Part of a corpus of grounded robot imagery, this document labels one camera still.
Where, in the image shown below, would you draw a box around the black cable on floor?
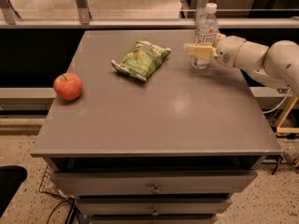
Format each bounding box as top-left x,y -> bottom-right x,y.
46,197 -> 82,224

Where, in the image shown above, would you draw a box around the wire mesh basket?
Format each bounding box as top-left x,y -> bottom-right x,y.
38,165 -> 65,199

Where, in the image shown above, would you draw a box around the drawer metal knob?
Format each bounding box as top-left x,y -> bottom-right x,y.
151,184 -> 161,194
151,207 -> 159,217

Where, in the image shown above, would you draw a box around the clear plastic water bottle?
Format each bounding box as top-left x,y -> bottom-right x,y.
191,2 -> 220,71

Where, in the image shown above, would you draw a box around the black chair seat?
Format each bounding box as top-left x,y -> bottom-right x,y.
0,165 -> 27,217

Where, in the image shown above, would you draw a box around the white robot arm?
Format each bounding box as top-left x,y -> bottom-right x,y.
183,34 -> 299,96

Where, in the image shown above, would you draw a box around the green chip bag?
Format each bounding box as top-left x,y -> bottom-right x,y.
111,41 -> 171,82

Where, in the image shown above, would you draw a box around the top drawer metal knob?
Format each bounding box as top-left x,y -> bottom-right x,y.
151,184 -> 161,194

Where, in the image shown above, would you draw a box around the red apple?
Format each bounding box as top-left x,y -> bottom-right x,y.
53,73 -> 83,101

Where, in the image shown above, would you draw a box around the metal railing frame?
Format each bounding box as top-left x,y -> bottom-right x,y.
0,0 -> 299,29

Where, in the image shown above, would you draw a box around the grey drawer cabinet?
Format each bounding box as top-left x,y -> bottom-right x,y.
32,30 -> 281,224

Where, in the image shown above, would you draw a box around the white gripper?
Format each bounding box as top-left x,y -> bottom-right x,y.
183,33 -> 246,68

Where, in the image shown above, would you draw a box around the yellow wooden stand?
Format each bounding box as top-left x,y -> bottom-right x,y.
274,94 -> 299,133

